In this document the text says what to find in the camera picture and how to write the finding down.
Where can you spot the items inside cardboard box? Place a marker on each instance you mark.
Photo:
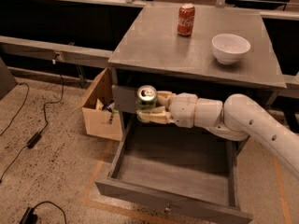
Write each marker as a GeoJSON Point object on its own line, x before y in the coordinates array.
{"type": "Point", "coordinates": [110, 107]}

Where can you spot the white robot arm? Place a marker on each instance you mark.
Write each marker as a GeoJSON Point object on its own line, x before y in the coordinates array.
{"type": "Point", "coordinates": [236, 118]}

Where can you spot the grey metal rail frame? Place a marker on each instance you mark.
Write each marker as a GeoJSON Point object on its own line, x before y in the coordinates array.
{"type": "Point", "coordinates": [53, 48]}

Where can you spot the black plug bottom left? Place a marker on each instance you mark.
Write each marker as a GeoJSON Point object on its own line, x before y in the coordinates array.
{"type": "Point", "coordinates": [30, 217]}

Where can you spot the white ceramic bowl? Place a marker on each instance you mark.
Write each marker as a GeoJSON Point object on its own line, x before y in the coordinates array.
{"type": "Point", "coordinates": [229, 48]}

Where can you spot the green soda can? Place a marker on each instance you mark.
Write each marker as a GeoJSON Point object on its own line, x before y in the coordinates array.
{"type": "Point", "coordinates": [146, 98]}

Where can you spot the black power adapter with cable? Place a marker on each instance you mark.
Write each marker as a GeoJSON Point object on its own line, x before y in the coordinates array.
{"type": "Point", "coordinates": [36, 136]}

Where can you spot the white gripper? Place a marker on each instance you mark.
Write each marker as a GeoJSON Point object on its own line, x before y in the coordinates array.
{"type": "Point", "coordinates": [183, 109]}

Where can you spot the red cola can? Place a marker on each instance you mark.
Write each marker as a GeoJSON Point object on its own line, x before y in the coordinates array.
{"type": "Point", "coordinates": [186, 14]}

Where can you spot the grey drawer cabinet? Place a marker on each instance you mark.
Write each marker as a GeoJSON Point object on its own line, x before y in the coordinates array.
{"type": "Point", "coordinates": [226, 47]}

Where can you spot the cardboard box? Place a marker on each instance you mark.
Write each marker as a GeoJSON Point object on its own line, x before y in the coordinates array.
{"type": "Point", "coordinates": [99, 122]}

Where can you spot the open lower grey drawer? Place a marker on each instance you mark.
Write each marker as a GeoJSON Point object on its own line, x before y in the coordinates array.
{"type": "Point", "coordinates": [188, 172]}

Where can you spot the upper grey drawer with knob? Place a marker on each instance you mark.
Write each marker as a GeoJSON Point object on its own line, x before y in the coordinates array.
{"type": "Point", "coordinates": [124, 98]}

